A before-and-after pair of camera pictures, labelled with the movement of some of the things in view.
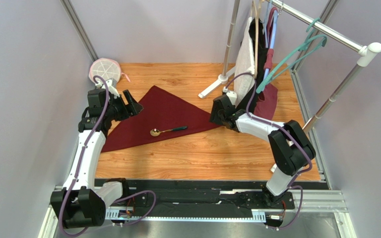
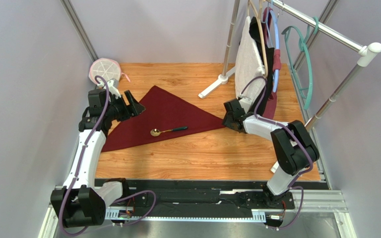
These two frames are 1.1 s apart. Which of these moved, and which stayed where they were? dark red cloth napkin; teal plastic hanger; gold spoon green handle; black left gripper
Moved: teal plastic hanger
Stayed: dark red cloth napkin; black left gripper; gold spoon green handle
